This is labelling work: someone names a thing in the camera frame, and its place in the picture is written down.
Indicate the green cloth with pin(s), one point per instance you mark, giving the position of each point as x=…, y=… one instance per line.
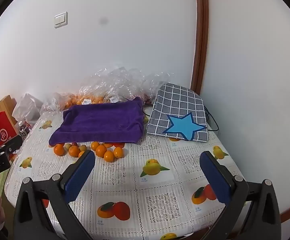
x=2, y=182

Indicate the pale yellow fruit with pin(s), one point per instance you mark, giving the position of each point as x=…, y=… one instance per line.
x=82, y=147
x=67, y=146

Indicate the clear plastic bag of oranges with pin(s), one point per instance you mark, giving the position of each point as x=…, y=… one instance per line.
x=92, y=90

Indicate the tea bottle white cap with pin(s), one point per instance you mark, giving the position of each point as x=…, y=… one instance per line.
x=23, y=130

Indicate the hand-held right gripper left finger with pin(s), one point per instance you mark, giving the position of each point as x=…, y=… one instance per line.
x=78, y=177

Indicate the white light switch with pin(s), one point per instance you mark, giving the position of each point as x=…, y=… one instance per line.
x=61, y=20

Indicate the large orange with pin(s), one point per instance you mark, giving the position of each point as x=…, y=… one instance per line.
x=74, y=151

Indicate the clear bag of red fruits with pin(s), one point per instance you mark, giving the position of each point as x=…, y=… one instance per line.
x=155, y=82

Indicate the purple towel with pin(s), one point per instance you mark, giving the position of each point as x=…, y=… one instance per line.
x=102, y=122

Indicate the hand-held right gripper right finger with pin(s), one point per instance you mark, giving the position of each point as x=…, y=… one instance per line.
x=216, y=177

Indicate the white plastic bag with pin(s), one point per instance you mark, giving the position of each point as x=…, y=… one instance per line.
x=27, y=107

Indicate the crumpled clear plastic bag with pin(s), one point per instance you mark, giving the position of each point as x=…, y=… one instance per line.
x=52, y=105

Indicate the brown wooden door frame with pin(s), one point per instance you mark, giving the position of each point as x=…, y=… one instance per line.
x=201, y=30

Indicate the red box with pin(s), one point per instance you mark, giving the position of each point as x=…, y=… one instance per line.
x=2, y=127

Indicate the small red fruit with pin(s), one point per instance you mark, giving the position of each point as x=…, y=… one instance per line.
x=74, y=143

